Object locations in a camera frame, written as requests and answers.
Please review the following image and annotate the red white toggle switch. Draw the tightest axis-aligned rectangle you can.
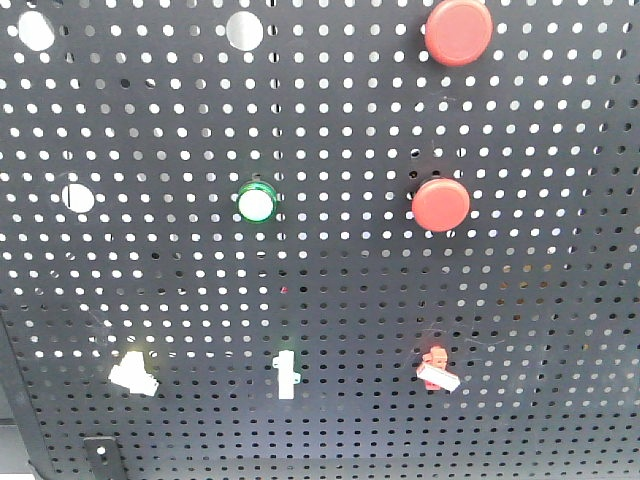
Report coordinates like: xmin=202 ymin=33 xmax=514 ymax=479
xmin=416 ymin=345 xmax=461 ymax=392

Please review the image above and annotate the yellow white toggle switch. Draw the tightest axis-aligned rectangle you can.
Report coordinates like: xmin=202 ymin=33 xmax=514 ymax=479
xmin=108 ymin=351 xmax=159 ymax=397

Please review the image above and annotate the black perforated pegboard panel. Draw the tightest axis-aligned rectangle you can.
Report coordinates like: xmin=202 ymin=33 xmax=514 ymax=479
xmin=1 ymin=1 xmax=639 ymax=479

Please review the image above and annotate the green illuminated push button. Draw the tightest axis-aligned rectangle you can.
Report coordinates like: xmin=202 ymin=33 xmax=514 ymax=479
xmin=236 ymin=180 xmax=278 ymax=223

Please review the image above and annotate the lower red push button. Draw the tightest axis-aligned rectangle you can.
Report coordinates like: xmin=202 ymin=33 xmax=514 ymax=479
xmin=411 ymin=178 xmax=470 ymax=232

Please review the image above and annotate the red push button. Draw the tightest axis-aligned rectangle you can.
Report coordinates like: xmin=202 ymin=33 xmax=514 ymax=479
xmin=424 ymin=0 xmax=493 ymax=67
xmin=411 ymin=178 xmax=470 ymax=232

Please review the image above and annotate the upper red push button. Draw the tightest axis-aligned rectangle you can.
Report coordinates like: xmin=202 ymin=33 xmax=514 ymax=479
xmin=424 ymin=0 xmax=493 ymax=67

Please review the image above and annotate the green white toggle switch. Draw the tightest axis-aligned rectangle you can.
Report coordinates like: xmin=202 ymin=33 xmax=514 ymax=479
xmin=272 ymin=350 xmax=301 ymax=400

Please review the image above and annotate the left black clamp bracket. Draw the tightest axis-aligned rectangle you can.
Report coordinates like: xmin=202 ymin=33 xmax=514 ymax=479
xmin=83 ymin=436 xmax=128 ymax=480

